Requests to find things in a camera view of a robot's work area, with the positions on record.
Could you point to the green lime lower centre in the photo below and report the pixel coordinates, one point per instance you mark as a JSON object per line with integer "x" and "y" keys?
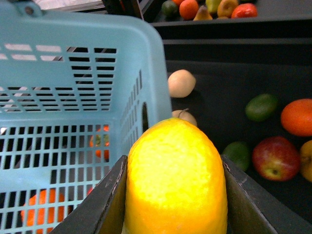
{"x": 239, "y": 153}

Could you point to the black shelf tray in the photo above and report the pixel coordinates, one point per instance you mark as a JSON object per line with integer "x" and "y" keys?
{"x": 276, "y": 19}
{"x": 218, "y": 103}

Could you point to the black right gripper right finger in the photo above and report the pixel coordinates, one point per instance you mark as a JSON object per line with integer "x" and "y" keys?
{"x": 252, "y": 210}

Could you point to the white pear upper left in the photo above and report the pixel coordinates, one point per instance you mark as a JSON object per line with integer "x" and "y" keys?
{"x": 181, "y": 83}

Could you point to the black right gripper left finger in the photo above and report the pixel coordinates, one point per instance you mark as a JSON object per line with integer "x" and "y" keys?
{"x": 103, "y": 210}

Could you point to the green lime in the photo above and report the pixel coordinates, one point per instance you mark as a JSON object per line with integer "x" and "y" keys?
{"x": 261, "y": 107}
{"x": 239, "y": 153}

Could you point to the black shelf tray far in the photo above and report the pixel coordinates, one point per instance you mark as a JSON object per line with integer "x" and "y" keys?
{"x": 276, "y": 19}

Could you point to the orange persimmon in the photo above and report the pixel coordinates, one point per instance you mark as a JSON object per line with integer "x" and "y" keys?
{"x": 101, "y": 142}

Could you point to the pile of fruit far shelf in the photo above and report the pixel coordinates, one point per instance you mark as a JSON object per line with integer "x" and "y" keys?
{"x": 208, "y": 9}

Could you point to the small orange tangerine centre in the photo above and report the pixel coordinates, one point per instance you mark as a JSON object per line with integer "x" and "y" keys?
{"x": 296, "y": 117}

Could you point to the large teal shopping basket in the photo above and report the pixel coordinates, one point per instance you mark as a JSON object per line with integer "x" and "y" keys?
{"x": 63, "y": 76}

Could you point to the red yellow apple centre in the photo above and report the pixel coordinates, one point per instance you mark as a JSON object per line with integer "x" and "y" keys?
{"x": 276, "y": 159}

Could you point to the orange at far left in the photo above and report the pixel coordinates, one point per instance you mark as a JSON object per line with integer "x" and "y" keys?
{"x": 44, "y": 209}

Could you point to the yellow lemon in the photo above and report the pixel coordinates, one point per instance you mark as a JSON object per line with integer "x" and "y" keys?
{"x": 175, "y": 182}

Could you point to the black shelf tray near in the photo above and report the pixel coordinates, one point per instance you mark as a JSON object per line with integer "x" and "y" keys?
{"x": 218, "y": 103}

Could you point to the green lime upper centre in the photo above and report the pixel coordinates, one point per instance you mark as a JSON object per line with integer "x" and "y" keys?
{"x": 261, "y": 107}

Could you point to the yellow orange apple centre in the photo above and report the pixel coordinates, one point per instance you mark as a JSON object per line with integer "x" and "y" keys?
{"x": 306, "y": 160}

